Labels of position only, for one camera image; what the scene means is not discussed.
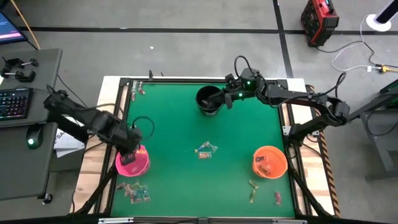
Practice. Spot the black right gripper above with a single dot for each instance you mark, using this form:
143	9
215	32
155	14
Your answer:
239	91

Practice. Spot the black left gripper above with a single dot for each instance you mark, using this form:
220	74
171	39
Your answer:
130	140

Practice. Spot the brown orange candy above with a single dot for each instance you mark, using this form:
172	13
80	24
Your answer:
205	105

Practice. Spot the black bucket with face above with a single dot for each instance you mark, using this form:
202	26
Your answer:
202	91

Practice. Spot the pink halloween bucket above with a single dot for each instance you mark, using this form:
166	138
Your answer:
141	165

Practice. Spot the green clear candy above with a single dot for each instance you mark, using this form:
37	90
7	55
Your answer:
136	184

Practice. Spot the clear plastic wrapper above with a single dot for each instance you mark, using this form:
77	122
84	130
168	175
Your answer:
212	147

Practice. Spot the teal clear candy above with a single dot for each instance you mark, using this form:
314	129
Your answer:
144	194

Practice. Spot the orange candy pack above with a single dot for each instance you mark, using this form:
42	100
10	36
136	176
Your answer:
205	155

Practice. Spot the dark brown candy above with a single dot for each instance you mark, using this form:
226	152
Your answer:
261	158

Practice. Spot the red brown candy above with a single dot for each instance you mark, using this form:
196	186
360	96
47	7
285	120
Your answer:
265	169

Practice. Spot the orange halloween bucket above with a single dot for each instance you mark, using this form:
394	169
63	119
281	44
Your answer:
278	161

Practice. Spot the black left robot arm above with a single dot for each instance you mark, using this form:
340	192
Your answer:
77	115

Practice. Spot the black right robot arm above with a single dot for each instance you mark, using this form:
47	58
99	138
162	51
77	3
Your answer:
295	96

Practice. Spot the white paper sheet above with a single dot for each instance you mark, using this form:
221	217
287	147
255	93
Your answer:
68	147

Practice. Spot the green table mat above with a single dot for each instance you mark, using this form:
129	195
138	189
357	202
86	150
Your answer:
186	186

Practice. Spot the white mounting plate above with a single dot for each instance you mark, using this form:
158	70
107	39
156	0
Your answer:
286	130

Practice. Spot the black computer mouse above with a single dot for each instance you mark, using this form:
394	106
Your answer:
34	135

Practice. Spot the black desk caster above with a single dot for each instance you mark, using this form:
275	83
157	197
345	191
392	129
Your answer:
47	199

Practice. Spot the grey desk top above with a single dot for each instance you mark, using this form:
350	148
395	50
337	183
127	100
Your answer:
46	77
18	174

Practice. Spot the backlit black keyboard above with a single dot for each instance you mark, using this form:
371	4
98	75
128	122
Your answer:
14	104

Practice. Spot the yellow black hazard strip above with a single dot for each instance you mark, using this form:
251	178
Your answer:
326	161

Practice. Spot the black screw clamp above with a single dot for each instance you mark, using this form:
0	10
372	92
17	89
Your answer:
11	62
25	76

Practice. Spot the red black power box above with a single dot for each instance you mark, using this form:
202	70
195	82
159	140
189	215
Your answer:
320	21

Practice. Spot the yellow wooden stick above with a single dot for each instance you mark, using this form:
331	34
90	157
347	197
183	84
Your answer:
25	24

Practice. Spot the computer monitor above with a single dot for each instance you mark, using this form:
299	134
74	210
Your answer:
9	29

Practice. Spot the white round stand base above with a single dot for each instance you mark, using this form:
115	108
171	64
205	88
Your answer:
373	24

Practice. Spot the dark metal stand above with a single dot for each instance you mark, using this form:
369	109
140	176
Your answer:
382	149

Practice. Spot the black device green edge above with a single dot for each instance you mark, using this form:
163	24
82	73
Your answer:
392	99

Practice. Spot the floor stand pole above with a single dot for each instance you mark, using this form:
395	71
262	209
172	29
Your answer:
387	12

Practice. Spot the black aluminium table frame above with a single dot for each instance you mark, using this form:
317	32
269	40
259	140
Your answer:
186	80

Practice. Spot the silver metal bracket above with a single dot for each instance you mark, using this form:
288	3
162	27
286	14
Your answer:
289	221
115	220

